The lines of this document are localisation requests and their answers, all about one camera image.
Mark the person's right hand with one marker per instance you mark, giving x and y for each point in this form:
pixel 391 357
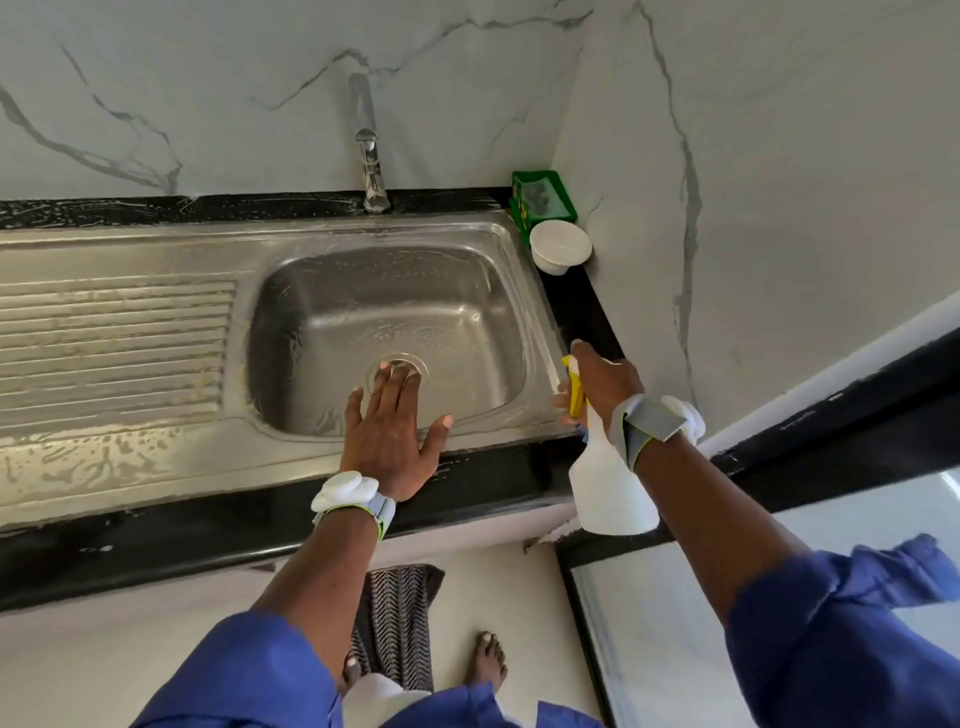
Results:
pixel 608 383

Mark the person's left hand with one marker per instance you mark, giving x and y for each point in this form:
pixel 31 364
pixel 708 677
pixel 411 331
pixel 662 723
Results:
pixel 390 443

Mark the white yellow spray bottle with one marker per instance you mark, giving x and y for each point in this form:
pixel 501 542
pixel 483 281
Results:
pixel 612 488

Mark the stainless steel sink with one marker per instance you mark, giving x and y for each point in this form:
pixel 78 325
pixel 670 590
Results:
pixel 120 375

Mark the person's right forearm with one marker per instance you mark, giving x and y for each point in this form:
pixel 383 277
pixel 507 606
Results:
pixel 720 518

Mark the person's left forearm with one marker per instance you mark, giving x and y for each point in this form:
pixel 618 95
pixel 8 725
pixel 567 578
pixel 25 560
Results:
pixel 318 578

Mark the person's right foot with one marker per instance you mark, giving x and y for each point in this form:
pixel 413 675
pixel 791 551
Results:
pixel 488 660

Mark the white left wrist tracker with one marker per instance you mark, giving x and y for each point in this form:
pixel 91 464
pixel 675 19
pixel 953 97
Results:
pixel 348 492

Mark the metal drain strainer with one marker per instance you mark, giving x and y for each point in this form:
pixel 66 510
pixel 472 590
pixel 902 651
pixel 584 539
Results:
pixel 402 360

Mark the white bowl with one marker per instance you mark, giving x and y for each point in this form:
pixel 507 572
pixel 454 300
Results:
pixel 560 245

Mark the striped floor mat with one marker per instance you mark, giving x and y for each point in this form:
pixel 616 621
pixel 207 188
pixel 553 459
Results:
pixel 398 623

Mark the green soap tray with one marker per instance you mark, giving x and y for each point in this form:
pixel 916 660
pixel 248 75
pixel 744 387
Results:
pixel 543 198

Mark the white trousers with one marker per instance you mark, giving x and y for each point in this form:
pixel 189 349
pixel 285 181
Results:
pixel 383 702

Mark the chrome faucet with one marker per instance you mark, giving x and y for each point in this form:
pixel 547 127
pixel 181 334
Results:
pixel 365 135

